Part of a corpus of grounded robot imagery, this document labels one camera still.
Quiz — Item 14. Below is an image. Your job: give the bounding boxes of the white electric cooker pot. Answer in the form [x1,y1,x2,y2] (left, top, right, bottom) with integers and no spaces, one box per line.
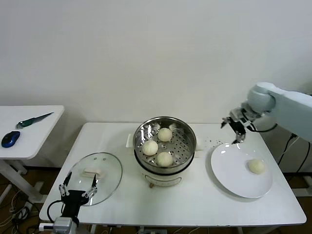
[126,133,204,189]

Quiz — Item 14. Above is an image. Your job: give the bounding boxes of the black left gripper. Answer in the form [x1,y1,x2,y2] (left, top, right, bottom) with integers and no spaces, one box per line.
[58,171,98,218]

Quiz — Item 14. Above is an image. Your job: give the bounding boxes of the green handled knife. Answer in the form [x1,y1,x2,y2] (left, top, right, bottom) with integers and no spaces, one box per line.
[16,112,55,129]

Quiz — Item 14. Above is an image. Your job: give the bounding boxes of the white steamed baozi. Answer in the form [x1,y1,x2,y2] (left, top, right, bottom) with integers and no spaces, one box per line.
[156,152,174,168]
[248,158,266,175]
[157,127,173,142]
[142,140,158,156]

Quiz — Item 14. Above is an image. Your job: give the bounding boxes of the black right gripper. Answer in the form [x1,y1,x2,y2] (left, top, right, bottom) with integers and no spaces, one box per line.
[220,117,246,145]

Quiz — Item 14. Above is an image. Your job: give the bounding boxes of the black cable with adapter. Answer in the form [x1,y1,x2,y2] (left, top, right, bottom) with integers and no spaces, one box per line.
[277,133,312,173]

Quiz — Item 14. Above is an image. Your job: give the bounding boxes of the white side table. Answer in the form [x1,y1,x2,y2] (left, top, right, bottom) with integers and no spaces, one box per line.
[0,105,65,203]

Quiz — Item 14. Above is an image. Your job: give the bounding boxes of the perforated steel steamer basket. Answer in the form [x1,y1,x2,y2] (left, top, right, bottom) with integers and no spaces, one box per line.
[133,116,197,174]

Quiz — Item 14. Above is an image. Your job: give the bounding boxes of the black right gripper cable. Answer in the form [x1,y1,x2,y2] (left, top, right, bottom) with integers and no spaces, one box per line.
[248,121,278,133]

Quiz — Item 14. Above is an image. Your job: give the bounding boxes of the white stand foot bar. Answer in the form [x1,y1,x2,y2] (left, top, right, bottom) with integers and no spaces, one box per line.
[291,188,312,197]

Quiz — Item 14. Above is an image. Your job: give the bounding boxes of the white oval plate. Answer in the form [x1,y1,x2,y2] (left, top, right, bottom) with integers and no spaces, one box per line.
[211,143,273,198]

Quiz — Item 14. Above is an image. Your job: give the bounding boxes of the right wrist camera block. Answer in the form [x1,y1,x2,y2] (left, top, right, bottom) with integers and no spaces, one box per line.
[229,107,255,129]

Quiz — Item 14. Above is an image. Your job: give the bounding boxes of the black floor cable bundle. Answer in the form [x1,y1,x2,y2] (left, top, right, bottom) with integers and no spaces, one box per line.
[11,207,53,234]

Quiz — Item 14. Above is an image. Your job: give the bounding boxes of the white floor cable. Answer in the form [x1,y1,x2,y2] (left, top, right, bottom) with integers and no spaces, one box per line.
[0,189,30,226]

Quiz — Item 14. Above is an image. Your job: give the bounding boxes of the round glass pot lid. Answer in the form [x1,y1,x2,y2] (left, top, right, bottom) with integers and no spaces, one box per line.
[65,152,123,207]

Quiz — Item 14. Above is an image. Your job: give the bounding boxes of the blue computer mouse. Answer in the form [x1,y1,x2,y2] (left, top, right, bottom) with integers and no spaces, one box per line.
[1,131,21,148]

